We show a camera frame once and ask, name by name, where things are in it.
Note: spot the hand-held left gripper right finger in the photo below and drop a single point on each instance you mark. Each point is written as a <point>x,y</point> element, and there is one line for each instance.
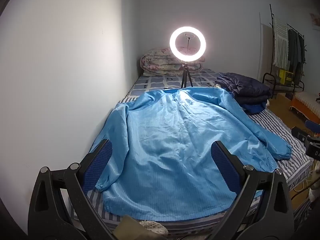
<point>223,166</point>

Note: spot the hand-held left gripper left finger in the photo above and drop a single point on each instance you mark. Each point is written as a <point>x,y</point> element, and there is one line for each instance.
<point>97,165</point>

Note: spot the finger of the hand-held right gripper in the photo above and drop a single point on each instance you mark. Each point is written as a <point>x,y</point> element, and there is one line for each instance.
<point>313,125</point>
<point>301,133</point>

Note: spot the light blue striped work coat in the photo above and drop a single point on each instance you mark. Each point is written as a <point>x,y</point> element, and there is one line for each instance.
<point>175,142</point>

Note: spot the black clothes rack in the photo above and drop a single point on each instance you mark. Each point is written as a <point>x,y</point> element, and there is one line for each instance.
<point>290,87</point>

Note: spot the pile of dark folded clothes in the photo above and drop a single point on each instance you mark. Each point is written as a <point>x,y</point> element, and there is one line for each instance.
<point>245,87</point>

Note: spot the dark hanging clothes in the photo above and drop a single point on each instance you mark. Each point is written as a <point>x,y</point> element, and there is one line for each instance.
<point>295,52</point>

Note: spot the orange stool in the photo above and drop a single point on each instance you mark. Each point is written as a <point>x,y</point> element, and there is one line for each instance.
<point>300,106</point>

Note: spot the grey striped bed sheet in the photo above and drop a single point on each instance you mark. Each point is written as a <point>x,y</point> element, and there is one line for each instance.
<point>275,127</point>

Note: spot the folded bright blue garment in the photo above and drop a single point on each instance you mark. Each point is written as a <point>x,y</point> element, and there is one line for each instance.
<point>253,108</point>

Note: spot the yellow box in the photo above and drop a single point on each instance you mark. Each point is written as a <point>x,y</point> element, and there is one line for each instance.
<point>286,76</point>

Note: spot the beige cloth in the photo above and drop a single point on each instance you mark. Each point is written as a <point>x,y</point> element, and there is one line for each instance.
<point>130,227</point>

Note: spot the white knit cloth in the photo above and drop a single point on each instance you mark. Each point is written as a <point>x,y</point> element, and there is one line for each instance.
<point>155,227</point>

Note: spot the white striped hanging cloth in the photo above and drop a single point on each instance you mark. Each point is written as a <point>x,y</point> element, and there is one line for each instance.
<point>280,42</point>

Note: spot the blue checkered blanket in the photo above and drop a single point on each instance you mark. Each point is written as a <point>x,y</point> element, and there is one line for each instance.
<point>155,82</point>

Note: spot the folded floral quilt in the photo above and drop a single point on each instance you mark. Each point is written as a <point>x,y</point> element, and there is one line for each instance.
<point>160,62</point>

